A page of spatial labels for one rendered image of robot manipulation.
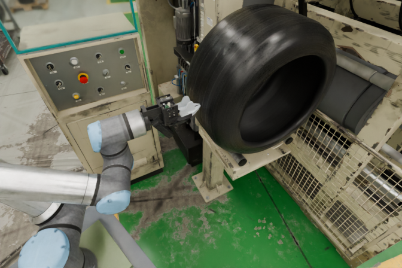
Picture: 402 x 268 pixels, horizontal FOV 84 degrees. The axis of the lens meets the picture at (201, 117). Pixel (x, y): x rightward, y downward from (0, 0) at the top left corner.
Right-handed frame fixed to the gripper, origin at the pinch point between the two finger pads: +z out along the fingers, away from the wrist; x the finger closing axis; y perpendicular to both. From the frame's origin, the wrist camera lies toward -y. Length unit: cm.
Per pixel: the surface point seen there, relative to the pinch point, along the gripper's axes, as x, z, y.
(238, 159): -9.8, 15.2, -29.3
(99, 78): 66, -29, -16
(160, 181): 54, -11, -121
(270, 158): -10, 36, -41
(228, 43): 0.9, 12.4, 21.6
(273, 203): -7, 63, -121
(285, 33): -9.4, 25.6, 25.9
